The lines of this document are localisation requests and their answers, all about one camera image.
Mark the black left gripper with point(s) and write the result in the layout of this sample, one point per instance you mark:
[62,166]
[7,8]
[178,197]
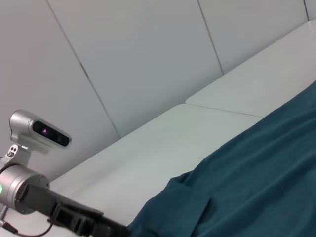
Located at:
[56,205]

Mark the teal FREE print t-shirt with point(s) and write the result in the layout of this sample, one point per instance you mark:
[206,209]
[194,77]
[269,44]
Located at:
[247,185]

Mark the silver camera mount bracket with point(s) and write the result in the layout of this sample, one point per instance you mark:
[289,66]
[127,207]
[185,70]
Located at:
[21,155]

